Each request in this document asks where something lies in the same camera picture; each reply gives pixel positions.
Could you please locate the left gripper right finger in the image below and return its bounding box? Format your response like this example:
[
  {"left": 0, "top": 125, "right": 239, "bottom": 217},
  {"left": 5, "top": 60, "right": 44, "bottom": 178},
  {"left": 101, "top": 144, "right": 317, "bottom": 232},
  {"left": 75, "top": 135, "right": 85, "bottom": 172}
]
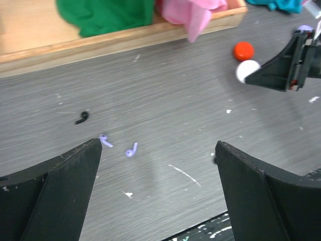
[{"left": 215, "top": 141, "right": 320, "bottom": 240}]

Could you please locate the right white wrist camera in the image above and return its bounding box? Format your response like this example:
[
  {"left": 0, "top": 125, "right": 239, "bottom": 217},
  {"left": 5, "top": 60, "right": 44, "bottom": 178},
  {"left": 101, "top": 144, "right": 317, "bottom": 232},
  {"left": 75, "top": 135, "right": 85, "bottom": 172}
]
[{"left": 302, "top": 0, "right": 321, "bottom": 19}]

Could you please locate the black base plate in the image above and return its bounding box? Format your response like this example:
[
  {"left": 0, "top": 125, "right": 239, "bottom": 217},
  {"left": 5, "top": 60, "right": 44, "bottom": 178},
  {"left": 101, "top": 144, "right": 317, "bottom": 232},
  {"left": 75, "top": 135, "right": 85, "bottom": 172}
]
[{"left": 165, "top": 211, "right": 235, "bottom": 241}]

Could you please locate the wooden clothes rack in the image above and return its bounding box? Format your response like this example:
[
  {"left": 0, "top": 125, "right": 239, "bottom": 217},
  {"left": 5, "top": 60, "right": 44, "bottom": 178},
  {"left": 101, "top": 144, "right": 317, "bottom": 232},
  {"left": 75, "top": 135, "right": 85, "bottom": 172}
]
[{"left": 0, "top": 0, "right": 248, "bottom": 73}]

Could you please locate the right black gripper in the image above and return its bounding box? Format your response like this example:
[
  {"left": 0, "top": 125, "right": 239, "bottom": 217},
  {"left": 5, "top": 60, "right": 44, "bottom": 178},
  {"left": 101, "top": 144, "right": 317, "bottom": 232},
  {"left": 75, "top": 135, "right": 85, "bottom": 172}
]
[{"left": 245, "top": 30, "right": 320, "bottom": 91}]

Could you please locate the green shirt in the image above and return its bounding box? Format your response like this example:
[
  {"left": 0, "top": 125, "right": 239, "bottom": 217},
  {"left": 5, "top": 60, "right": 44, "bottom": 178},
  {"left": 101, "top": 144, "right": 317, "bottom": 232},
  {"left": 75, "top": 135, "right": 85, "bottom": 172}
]
[{"left": 56, "top": 0, "right": 154, "bottom": 38}]

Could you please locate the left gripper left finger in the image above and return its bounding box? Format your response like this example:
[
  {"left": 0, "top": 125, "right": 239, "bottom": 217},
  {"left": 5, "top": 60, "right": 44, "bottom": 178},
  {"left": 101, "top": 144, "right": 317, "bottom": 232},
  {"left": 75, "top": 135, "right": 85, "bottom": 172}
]
[{"left": 1, "top": 139, "right": 102, "bottom": 240}]

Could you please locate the pink shirt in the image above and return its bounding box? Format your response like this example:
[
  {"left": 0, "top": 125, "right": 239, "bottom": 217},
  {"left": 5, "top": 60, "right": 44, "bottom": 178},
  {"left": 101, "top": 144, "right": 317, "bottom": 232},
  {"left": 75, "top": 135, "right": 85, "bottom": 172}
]
[{"left": 155, "top": 0, "right": 228, "bottom": 43}]

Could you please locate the white earbud charging case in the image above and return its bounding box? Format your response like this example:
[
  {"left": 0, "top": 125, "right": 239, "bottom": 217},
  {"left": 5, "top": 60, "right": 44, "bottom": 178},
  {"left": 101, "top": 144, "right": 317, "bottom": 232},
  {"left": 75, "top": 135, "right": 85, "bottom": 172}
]
[{"left": 236, "top": 60, "right": 261, "bottom": 83}]

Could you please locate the teal crumpled shirt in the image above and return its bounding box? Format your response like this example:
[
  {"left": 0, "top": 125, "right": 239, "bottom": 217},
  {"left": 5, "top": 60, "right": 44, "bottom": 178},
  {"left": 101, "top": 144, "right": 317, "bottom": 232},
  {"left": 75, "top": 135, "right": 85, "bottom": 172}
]
[{"left": 246, "top": 0, "right": 302, "bottom": 14}]

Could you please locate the purple earbud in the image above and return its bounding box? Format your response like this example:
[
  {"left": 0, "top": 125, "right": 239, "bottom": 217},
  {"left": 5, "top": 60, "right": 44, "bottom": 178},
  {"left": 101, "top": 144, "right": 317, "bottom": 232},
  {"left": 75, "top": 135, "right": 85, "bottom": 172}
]
[
  {"left": 99, "top": 134, "right": 113, "bottom": 148},
  {"left": 125, "top": 142, "right": 138, "bottom": 157}
]

